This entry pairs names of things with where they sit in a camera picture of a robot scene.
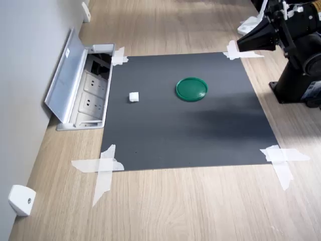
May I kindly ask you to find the round green lid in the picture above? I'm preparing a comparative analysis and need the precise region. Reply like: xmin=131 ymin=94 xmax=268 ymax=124
xmin=175 ymin=77 xmax=209 ymax=102

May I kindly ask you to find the white tape strip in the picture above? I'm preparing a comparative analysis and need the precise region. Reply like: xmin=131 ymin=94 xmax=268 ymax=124
xmin=265 ymin=145 xmax=294 ymax=191
xmin=260 ymin=148 xmax=311 ymax=163
xmin=71 ymin=158 xmax=125 ymax=174
xmin=114 ymin=46 xmax=125 ymax=65
xmin=111 ymin=55 xmax=130 ymax=67
xmin=222 ymin=51 xmax=265 ymax=60
xmin=92 ymin=144 xmax=116 ymax=208
xmin=226 ymin=40 xmax=238 ymax=61

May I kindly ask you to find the white stand with flat foot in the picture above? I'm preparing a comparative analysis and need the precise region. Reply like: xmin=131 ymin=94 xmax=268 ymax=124
xmin=237 ymin=0 xmax=268 ymax=36

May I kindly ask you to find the dark grey mat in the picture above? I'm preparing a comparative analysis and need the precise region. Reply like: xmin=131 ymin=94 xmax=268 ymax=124
xmin=100 ymin=52 xmax=279 ymax=172

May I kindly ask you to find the white power socket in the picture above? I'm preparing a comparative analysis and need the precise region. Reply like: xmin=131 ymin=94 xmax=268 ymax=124
xmin=78 ymin=92 xmax=105 ymax=116
xmin=83 ymin=72 xmax=108 ymax=96

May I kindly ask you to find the white corner bracket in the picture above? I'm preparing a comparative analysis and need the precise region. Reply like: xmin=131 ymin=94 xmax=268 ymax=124
xmin=8 ymin=184 xmax=37 ymax=217
xmin=81 ymin=2 xmax=91 ymax=23

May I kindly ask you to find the grey cable duct box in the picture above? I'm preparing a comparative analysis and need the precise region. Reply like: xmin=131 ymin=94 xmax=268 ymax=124
xmin=56 ymin=44 xmax=116 ymax=131

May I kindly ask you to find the grey cable duct cover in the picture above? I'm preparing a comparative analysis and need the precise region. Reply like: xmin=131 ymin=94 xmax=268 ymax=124
xmin=44 ymin=27 xmax=88 ymax=124

